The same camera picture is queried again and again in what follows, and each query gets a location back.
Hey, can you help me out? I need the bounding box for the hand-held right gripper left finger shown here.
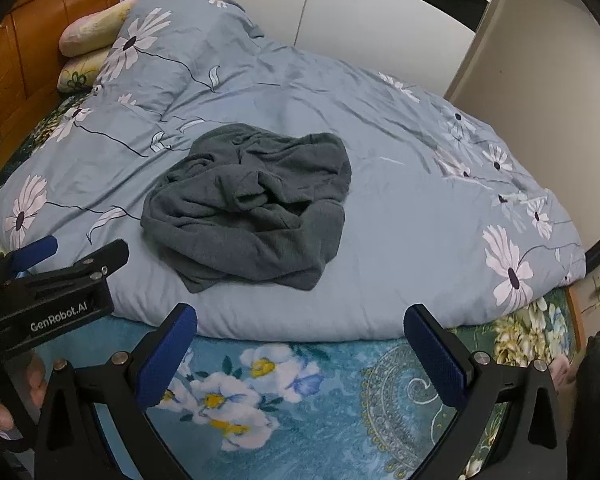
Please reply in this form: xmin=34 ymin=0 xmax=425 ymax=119
xmin=34 ymin=302 xmax=198 ymax=480

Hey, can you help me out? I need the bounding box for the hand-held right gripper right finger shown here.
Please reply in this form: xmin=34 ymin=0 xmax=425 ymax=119
xmin=402 ymin=302 xmax=568 ymax=480

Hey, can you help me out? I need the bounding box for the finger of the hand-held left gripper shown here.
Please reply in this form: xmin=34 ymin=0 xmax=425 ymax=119
xmin=0 ymin=236 xmax=59 ymax=281
xmin=0 ymin=239 xmax=131 ymax=293

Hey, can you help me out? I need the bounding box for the grey sweater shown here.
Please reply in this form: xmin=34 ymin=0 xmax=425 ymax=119
xmin=140 ymin=122 xmax=353 ymax=293

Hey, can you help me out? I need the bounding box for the dark clothes pile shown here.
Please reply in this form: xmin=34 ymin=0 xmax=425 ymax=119
xmin=577 ymin=327 xmax=600 ymax=441

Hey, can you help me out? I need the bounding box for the person's left hand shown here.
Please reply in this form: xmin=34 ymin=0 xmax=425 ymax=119
xmin=0 ymin=352 xmax=66 ymax=433

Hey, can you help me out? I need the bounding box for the teal floral blanket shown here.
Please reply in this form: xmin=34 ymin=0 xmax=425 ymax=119
xmin=0 ymin=85 xmax=583 ymax=480

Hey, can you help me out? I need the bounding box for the light blue floral quilt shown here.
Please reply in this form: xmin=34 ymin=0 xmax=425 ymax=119
xmin=0 ymin=0 xmax=588 ymax=343

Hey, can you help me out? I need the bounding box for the green floral pillow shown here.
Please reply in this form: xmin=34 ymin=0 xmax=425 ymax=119
xmin=56 ymin=47 xmax=113 ymax=93

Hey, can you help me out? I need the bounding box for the wooden headboard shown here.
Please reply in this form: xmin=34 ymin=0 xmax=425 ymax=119
xmin=0 ymin=0 xmax=122 ymax=181

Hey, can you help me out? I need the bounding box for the pink yellow floral pillow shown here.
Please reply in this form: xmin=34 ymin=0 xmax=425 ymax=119
xmin=59 ymin=0 xmax=136 ymax=58

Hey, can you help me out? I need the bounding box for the white wardrobe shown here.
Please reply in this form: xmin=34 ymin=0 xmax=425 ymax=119
xmin=122 ymin=0 xmax=491 ymax=98

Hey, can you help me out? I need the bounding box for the wooden bed frame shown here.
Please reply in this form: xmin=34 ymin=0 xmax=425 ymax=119
xmin=565 ymin=285 xmax=588 ymax=356

